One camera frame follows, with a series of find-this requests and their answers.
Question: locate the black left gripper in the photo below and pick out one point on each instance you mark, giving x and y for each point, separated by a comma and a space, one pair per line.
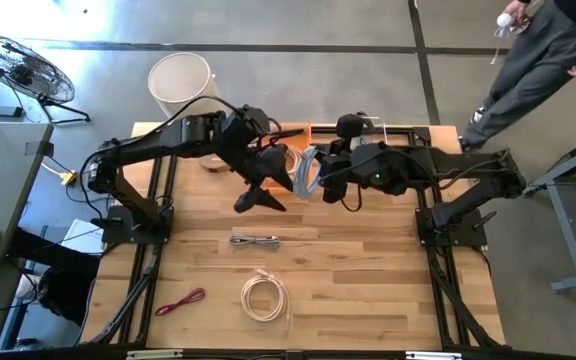
263, 162

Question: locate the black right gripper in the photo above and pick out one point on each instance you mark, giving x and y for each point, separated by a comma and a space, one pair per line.
335, 175

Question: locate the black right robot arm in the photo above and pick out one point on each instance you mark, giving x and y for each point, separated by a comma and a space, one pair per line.
468, 170

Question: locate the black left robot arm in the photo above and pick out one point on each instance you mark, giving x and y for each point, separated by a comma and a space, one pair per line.
168, 137

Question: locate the orange translucent plastic bin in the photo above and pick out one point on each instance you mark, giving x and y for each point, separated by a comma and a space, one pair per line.
303, 140

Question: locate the clear plastic bin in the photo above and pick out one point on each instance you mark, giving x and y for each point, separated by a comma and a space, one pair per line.
384, 135

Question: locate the white shade table lamp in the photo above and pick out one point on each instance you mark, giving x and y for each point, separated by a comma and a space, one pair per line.
180, 80

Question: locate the white paper sheet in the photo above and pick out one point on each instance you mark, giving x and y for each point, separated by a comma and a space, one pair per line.
85, 235

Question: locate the yellow plug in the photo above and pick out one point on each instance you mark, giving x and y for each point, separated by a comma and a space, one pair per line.
68, 176

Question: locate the white hand-held object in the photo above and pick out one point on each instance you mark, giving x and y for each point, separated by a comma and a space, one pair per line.
504, 20

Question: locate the black floor fan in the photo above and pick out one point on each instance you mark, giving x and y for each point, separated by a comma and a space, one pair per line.
20, 67

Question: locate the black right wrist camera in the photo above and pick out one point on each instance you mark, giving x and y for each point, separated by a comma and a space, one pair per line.
350, 127

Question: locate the grey desk frame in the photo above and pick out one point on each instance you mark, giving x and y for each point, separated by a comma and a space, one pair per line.
568, 235

